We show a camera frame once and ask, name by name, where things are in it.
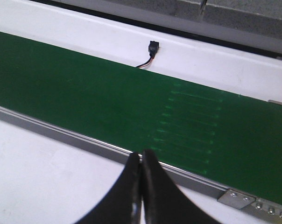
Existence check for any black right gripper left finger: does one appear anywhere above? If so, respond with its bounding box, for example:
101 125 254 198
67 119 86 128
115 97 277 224
77 153 141 224

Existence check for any grey granite slab right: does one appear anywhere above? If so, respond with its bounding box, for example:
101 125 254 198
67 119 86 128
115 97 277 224
203 0 282 40

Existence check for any grey granite slab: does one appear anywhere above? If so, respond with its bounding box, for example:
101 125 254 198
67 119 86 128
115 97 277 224
60 0 206 20
203 0 282 40

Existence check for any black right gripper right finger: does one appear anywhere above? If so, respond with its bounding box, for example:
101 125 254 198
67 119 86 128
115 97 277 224
141 149 219 224

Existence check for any green conveyor belt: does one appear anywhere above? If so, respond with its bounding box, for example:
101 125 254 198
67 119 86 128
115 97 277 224
0 32 282 205

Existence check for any aluminium conveyor frame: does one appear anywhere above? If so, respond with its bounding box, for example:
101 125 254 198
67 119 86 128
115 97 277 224
0 106 282 224

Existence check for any grey granite slab left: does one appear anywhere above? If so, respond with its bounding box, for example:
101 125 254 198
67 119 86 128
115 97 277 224
60 0 206 20

